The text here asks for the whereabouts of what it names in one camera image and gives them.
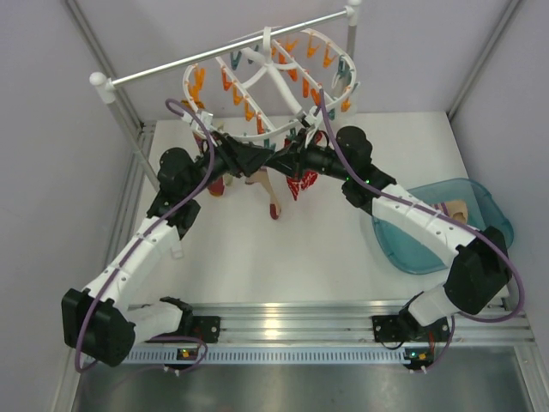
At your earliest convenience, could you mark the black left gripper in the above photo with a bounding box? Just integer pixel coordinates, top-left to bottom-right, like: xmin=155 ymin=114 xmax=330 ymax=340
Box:
xmin=184 ymin=130 xmax=274 ymax=198

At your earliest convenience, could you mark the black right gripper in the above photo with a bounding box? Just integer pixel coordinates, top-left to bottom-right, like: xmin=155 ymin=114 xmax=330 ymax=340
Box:
xmin=267 ymin=129 xmax=353 ymax=182

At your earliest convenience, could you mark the striped pink purple sock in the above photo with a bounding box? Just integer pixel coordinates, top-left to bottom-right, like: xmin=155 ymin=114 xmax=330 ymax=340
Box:
xmin=244 ymin=168 xmax=281 ymax=221

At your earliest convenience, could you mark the white round clip hanger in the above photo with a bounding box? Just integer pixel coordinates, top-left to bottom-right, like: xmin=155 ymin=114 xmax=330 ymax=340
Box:
xmin=182 ymin=28 xmax=360 ymax=144

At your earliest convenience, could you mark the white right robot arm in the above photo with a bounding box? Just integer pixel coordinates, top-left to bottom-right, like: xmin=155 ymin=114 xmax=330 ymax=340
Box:
xmin=266 ymin=126 xmax=515 ymax=341

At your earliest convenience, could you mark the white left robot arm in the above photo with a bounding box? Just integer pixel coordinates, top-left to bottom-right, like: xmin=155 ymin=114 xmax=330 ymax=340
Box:
xmin=61 ymin=133 xmax=274 ymax=372

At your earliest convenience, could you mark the red patterned sock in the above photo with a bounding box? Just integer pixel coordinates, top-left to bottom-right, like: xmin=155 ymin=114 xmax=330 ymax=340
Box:
xmin=286 ymin=171 xmax=318 ymax=201

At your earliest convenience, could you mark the maroon sock pair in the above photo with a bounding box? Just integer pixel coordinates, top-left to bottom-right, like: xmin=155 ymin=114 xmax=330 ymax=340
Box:
xmin=188 ymin=100 xmax=226 ymax=197

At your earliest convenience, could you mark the teal plastic basin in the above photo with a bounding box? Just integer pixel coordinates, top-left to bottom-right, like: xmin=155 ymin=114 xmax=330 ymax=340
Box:
xmin=371 ymin=179 xmax=514 ymax=275

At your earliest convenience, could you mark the white metal drying rack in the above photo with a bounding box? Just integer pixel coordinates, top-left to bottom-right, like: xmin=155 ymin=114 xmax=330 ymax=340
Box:
xmin=88 ymin=0 xmax=365 ymax=261

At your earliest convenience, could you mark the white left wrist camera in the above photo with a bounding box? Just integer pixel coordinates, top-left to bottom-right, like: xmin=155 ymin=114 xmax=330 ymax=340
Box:
xmin=190 ymin=111 xmax=214 ymax=133

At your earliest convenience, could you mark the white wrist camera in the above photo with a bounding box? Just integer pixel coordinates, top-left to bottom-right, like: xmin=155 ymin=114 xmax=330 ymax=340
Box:
xmin=299 ymin=107 xmax=323 ymax=130
xmin=190 ymin=111 xmax=214 ymax=133

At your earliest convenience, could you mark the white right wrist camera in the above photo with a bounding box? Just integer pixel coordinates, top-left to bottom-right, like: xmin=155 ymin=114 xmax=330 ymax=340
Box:
xmin=299 ymin=107 xmax=323 ymax=130

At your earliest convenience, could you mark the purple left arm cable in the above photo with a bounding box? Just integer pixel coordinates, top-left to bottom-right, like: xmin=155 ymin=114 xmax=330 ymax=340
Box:
xmin=75 ymin=98 xmax=218 ymax=373

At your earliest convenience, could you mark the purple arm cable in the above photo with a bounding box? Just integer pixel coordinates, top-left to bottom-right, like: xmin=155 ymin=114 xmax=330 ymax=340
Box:
xmin=75 ymin=98 xmax=218 ymax=373
xmin=317 ymin=88 xmax=527 ymax=370

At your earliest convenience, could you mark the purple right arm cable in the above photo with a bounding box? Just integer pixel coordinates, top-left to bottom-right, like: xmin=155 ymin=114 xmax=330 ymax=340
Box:
xmin=317 ymin=88 xmax=527 ymax=370

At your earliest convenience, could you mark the aluminium rail base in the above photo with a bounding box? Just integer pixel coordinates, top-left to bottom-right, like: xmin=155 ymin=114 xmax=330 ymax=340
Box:
xmin=125 ymin=300 xmax=534 ymax=366

